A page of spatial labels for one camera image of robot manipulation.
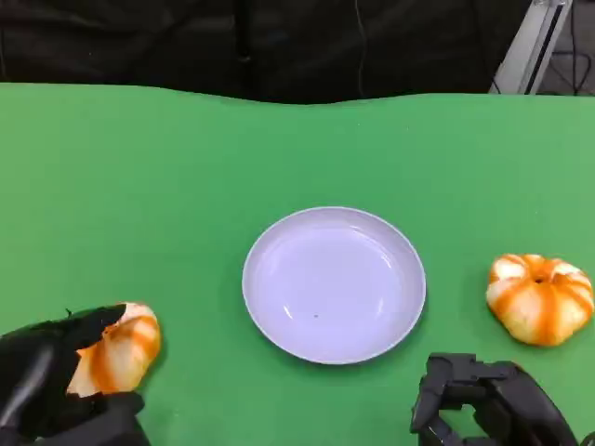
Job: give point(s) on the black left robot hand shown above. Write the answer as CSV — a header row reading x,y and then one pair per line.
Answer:
x,y
32,385

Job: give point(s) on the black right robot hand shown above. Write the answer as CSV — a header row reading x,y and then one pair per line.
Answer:
x,y
511,399

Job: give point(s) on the orange and white bread roll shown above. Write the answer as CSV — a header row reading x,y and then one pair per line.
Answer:
x,y
539,306
121,358

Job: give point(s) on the lilac plate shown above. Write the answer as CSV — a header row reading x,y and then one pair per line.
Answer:
x,y
332,283

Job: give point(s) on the green table cloth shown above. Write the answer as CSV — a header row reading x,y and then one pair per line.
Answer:
x,y
139,186

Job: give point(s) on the aluminium profile frame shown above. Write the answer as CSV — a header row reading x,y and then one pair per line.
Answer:
x,y
530,51

